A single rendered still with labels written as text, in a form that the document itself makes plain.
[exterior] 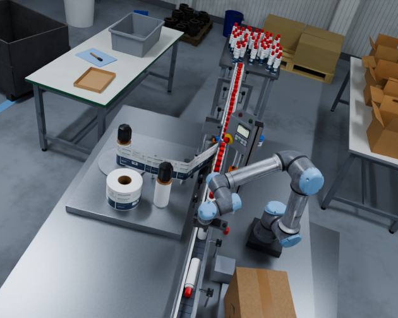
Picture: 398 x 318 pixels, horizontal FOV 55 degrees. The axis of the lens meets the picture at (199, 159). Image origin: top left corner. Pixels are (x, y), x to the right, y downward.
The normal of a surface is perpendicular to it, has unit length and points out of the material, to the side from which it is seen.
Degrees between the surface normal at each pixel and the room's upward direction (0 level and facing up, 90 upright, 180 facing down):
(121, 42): 95
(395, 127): 100
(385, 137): 90
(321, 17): 90
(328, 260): 0
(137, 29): 85
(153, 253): 0
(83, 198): 0
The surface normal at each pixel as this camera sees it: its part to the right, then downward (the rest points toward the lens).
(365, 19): -0.31, 0.57
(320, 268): 0.17, -0.76
